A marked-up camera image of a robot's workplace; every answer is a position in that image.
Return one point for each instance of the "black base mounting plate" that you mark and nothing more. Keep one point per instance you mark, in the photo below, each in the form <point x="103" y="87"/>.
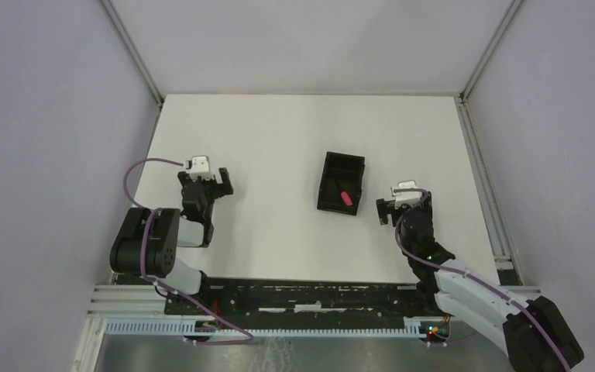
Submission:
<point x="316" y="305"/>

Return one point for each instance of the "aluminium front rail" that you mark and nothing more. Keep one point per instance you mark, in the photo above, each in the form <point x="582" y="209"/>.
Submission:
<point x="141" y="300"/>

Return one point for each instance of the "black plastic bin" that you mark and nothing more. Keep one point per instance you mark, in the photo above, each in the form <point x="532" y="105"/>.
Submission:
<point x="349" y="170"/>

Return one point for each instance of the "right corner aluminium post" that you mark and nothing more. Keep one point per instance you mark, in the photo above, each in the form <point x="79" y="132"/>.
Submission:
<point x="499" y="33"/>

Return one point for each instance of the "aluminium right side rail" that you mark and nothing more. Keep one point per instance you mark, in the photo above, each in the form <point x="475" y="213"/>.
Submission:
<point x="500" y="241"/>

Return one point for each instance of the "white slotted cable duct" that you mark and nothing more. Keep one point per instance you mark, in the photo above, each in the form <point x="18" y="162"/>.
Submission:
<point x="410" y="329"/>

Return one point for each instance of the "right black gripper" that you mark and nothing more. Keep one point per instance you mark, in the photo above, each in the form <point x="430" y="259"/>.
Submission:
<point x="393" y="206"/>

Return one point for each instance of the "left corner aluminium post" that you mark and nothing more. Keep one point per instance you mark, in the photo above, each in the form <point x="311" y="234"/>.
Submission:
<point x="124" y="37"/>

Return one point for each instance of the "aluminium rail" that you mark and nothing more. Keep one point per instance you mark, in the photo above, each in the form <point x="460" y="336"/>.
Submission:
<point x="141" y="300"/>
<point x="500" y="241"/>

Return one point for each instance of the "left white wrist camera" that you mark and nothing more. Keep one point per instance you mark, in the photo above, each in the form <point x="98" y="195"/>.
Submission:
<point x="198" y="168"/>

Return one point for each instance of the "corner aluminium post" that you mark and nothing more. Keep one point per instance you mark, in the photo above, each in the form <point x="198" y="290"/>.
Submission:
<point x="124" y="37"/>
<point x="499" y="33"/>

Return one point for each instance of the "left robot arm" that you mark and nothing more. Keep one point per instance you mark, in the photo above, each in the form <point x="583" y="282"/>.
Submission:
<point x="147" y="242"/>

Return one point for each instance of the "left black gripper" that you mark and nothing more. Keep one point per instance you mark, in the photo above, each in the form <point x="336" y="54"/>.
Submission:
<point x="208" y="186"/>

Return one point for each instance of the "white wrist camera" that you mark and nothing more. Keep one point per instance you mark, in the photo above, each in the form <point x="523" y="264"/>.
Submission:
<point x="198" y="168"/>
<point x="406" y="192"/>

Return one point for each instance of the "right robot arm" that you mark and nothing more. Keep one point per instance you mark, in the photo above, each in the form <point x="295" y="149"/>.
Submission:
<point x="531" y="332"/>

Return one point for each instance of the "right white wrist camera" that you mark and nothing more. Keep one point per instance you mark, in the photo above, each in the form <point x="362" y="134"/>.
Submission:
<point x="406" y="192"/>

